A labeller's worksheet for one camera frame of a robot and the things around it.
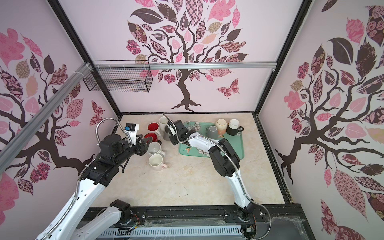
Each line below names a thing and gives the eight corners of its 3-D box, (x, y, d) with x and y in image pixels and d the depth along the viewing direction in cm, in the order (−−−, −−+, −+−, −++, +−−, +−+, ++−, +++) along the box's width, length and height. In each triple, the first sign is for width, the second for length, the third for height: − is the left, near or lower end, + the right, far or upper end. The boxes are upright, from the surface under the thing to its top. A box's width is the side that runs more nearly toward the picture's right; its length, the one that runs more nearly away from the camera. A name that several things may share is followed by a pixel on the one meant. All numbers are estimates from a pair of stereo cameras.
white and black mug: (224, 131, 110) (226, 123, 103) (230, 125, 114) (232, 117, 107) (235, 139, 106) (238, 131, 99) (241, 132, 110) (244, 124, 103)
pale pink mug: (151, 172, 90) (147, 165, 83) (153, 161, 95) (150, 154, 87) (168, 172, 90) (165, 165, 83) (169, 161, 95) (167, 154, 87)
